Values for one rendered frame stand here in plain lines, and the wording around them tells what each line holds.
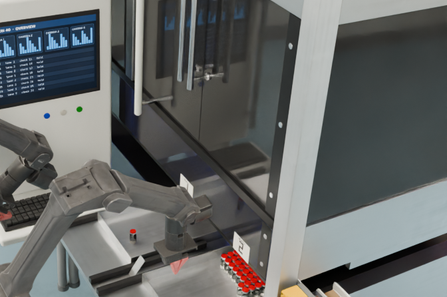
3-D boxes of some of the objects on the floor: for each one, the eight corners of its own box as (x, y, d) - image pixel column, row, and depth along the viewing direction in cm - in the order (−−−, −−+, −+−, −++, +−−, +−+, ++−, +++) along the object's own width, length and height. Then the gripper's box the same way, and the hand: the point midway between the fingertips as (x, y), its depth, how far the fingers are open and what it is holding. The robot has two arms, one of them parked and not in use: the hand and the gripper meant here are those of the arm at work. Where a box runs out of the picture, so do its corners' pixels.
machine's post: (252, 488, 273) (342, -113, 167) (261, 502, 269) (360, -107, 163) (236, 496, 270) (318, -112, 164) (245, 510, 266) (335, -105, 159)
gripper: (187, 214, 204) (185, 259, 212) (152, 226, 199) (151, 271, 207) (199, 229, 199) (197, 274, 207) (164, 241, 194) (163, 286, 203)
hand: (174, 270), depth 207 cm, fingers closed
